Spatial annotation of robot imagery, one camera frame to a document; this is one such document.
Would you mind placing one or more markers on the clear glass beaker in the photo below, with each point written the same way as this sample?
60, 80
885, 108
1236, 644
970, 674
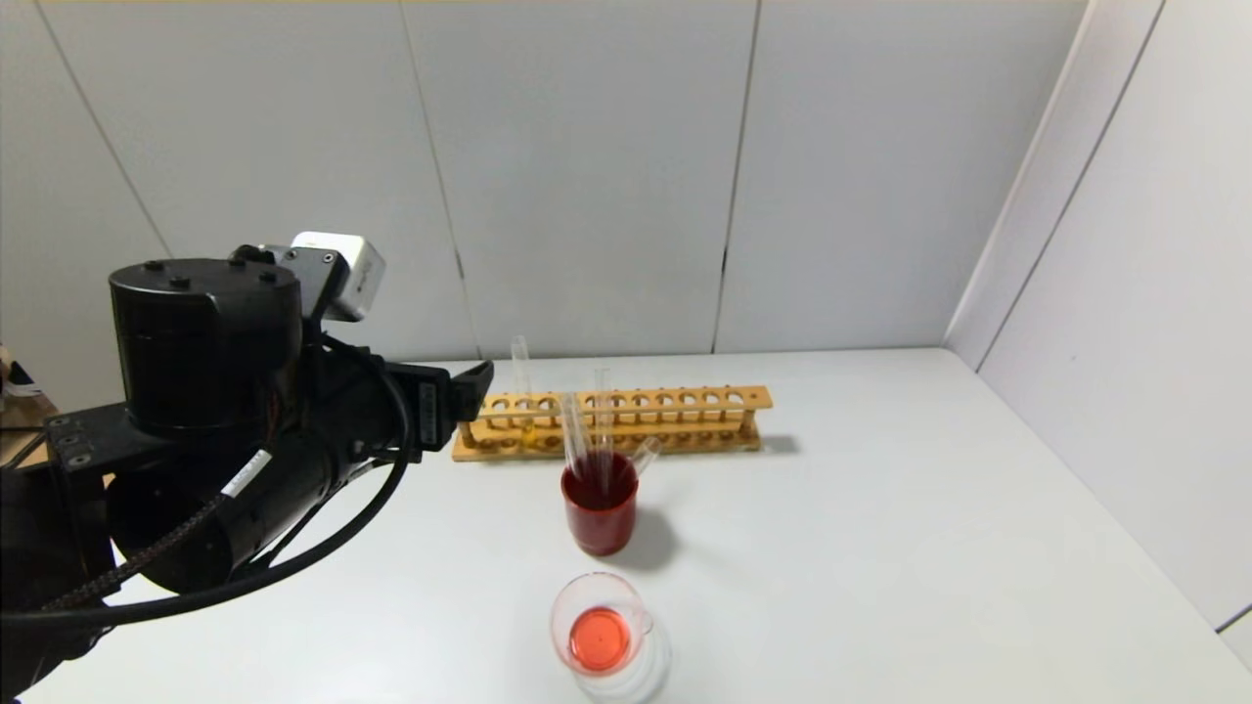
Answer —
599, 636

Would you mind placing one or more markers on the test tube with yellow pigment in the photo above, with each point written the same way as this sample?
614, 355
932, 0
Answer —
524, 391

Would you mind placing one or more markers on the red plastic cup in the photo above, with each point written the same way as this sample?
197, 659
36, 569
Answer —
599, 528

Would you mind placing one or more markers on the dark background equipment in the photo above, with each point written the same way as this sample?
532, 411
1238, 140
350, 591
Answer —
15, 379

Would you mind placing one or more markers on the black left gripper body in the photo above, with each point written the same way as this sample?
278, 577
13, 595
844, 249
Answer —
428, 408

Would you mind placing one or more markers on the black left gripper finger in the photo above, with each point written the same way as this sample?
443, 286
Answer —
471, 386

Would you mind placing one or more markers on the wooden test tube rack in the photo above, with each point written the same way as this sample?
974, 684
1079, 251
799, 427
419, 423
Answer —
685, 399

